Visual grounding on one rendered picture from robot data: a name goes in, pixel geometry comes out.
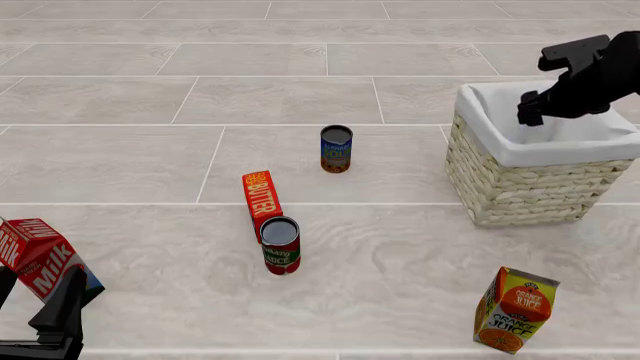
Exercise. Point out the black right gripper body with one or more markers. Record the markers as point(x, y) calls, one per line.
point(531, 108)

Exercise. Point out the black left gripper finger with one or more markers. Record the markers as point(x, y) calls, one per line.
point(7, 287)
point(62, 303)

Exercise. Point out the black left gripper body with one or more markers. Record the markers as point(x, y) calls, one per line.
point(35, 348)

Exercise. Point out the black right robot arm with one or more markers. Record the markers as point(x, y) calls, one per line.
point(595, 86)

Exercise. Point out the white cloth basket liner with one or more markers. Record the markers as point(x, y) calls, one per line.
point(492, 112)

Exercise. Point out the woven wicker basket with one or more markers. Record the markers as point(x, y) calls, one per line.
point(525, 191)

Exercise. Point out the red milk carton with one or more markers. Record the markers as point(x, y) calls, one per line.
point(42, 258)

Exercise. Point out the blue alphabet soup can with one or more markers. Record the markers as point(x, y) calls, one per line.
point(336, 153)

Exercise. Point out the orange juice carton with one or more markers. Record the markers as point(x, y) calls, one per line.
point(517, 311)

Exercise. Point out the red tomato juice can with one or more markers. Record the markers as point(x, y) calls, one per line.
point(281, 253)

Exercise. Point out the red butter box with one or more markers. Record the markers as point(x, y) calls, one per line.
point(262, 197)

